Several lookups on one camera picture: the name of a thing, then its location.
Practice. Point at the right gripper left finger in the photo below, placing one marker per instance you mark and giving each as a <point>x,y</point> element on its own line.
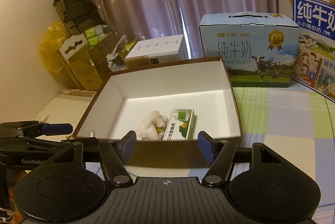
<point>114,155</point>

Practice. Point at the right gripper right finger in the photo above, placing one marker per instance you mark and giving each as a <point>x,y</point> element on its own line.
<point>218,154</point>

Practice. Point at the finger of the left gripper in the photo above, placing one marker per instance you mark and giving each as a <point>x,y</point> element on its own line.
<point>57,129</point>

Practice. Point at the white knitted cloth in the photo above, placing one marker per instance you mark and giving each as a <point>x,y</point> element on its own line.
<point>152,127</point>

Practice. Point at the green white carton box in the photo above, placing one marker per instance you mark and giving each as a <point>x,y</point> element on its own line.
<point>180,125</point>

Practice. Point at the brown cardboard storage box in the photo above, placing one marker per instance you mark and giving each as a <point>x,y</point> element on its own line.
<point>127,96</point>

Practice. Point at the yellow plastic bag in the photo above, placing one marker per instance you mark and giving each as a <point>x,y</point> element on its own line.
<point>51,41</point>

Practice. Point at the checkered tablecloth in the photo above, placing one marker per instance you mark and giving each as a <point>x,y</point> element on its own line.
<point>298,124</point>

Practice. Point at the crumpled silver wrapper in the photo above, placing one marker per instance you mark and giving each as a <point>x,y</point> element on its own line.
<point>115,59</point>

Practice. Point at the green tissue pack bundle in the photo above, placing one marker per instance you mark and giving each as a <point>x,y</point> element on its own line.
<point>95,35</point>

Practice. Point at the light blue milk carton case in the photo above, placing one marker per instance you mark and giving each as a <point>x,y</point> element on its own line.
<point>258,49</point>

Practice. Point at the white cardboard box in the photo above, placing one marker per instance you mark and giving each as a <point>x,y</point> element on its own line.
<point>157,51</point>

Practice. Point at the black folding cart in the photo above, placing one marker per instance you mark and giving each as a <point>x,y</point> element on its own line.
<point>77,15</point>

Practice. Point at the dark blue milk carton case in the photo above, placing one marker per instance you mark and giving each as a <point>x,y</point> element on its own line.
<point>314,64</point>

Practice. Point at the brown carton with white handle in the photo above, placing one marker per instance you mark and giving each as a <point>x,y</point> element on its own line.
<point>87,66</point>

